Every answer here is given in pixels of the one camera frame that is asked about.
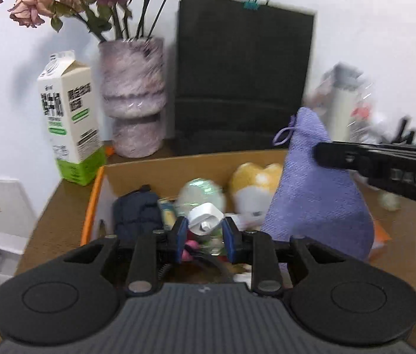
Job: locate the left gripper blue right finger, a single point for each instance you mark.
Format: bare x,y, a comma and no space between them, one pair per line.
232,239

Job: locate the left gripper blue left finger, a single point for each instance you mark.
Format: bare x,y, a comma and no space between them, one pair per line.
178,238

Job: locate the white round charger puck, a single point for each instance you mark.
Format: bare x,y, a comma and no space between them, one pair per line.
204,219

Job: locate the purple woven drawstring pouch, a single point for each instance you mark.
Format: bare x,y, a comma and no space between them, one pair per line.
315,202

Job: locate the red cardboard fruit box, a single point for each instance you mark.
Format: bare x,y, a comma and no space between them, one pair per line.
167,176

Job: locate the dark navy folded cloth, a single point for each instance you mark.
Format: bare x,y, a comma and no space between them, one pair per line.
136,213

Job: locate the yellow white plush toy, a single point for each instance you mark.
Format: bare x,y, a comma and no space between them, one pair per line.
252,187

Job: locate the white thermos bottle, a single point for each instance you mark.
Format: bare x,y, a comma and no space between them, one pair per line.
340,91

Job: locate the black paper shopping bag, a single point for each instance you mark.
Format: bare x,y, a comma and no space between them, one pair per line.
241,73

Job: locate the marbled purple ceramic vase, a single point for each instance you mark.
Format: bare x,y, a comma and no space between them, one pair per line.
133,94

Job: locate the white green milk carton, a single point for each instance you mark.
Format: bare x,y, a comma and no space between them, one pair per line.
69,104

